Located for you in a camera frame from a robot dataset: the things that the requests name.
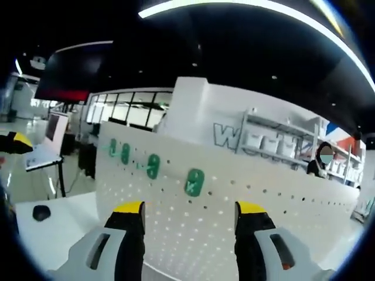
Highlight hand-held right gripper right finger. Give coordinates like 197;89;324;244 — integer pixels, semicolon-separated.
234;201;335;281

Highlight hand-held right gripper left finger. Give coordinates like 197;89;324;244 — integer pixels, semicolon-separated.
49;200;146;281

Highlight white perforated mounting plate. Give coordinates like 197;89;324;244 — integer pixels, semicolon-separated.
95;121;362;273

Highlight green hook assembly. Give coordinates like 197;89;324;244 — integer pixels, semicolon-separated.
137;154;161;179
120;143;131;165
101;139;118;157
183;168;205;196

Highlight white folding table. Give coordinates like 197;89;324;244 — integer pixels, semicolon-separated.
25;143;67;200

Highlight kiosk display screen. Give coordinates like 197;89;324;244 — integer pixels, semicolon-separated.
45;112;70;150

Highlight black computer mouse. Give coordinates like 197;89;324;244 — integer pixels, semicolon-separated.
32;205;51;222

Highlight black office chair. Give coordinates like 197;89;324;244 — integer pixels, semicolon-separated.
78;143;97;180

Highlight white ceiling projector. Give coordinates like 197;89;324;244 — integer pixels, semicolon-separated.
30;56;47;70

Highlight hanging black screen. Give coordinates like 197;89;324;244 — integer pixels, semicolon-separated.
34;40;114;103

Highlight metal shelf rack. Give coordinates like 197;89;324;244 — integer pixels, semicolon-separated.
242;108;367;188

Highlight curved ceiling light strip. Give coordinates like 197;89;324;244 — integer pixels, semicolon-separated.
137;0;375;91

